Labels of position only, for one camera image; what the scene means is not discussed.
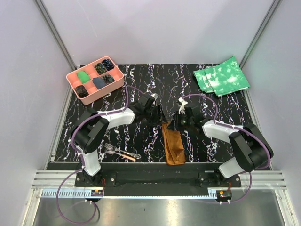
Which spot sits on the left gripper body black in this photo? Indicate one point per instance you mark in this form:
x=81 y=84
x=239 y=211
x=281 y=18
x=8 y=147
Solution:
x=150 y=115

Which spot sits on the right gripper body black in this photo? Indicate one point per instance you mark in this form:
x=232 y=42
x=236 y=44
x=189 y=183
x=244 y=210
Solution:
x=182 y=121

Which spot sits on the orange cloth napkin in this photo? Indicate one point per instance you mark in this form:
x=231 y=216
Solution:
x=173 y=146

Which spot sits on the silver fork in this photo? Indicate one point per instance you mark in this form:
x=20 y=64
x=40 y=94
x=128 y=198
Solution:
x=112 y=149

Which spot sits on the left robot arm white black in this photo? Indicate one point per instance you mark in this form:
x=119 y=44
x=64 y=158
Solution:
x=90 y=128

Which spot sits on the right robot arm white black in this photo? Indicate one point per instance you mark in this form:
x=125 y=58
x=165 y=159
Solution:
x=250 y=148

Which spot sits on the grey blue rolled napkin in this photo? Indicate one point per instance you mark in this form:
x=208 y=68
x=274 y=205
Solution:
x=99 y=82

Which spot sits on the green rolled napkin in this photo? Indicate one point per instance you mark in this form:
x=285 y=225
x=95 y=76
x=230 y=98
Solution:
x=83 y=77

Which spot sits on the black marble pattern mat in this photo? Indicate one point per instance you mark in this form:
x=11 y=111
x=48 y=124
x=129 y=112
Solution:
x=170 y=82

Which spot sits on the dark patterned roll front right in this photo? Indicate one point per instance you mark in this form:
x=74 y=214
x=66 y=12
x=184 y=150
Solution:
x=108 y=79

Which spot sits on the dark patterned roll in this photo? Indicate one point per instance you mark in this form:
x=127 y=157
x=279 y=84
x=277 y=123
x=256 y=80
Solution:
x=81 y=91
x=108 y=79
x=108 y=64
x=100 y=68

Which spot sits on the green white patterned napkins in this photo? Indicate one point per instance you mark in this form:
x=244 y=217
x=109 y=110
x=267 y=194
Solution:
x=222 y=79

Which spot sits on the dark patterned roll back right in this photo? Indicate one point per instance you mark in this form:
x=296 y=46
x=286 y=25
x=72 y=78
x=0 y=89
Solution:
x=108 y=64

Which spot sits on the pink compartment tray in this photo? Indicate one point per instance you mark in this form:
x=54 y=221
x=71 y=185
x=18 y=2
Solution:
x=94 y=93

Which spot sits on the dark patterned roll back middle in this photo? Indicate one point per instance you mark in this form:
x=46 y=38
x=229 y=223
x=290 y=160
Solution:
x=100 y=68

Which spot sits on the dark patterned roll front left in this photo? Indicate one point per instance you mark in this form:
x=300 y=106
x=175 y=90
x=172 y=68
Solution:
x=81 y=91

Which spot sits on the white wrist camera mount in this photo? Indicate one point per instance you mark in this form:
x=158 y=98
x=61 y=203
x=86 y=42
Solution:
x=182 y=106

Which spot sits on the wooden handled spoon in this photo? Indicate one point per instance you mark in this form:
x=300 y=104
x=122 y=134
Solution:
x=128 y=157

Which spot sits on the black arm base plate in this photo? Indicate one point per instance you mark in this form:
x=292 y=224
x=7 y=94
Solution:
x=199 y=174

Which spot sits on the aluminium frame rail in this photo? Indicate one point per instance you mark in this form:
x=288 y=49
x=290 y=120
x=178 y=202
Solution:
x=153 y=185

